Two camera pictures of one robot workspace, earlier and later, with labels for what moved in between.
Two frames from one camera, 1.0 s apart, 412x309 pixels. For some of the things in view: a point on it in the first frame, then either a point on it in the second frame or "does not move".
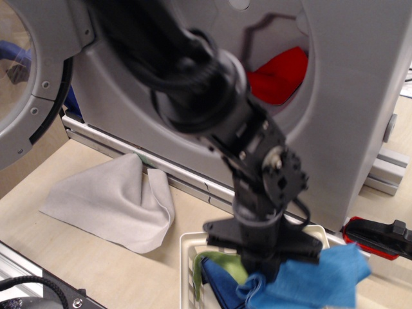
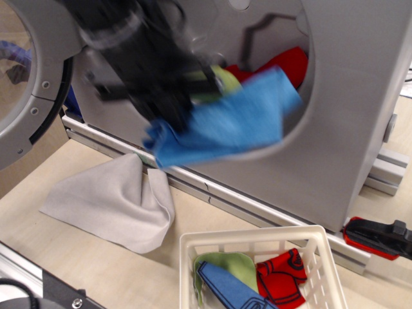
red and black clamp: (388, 241) does not move
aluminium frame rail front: (13, 265) does not move
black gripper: (267, 228) → (165, 80)
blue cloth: (333, 283) → (251, 116)
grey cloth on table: (116, 199) does not move
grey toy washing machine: (356, 53) does not move
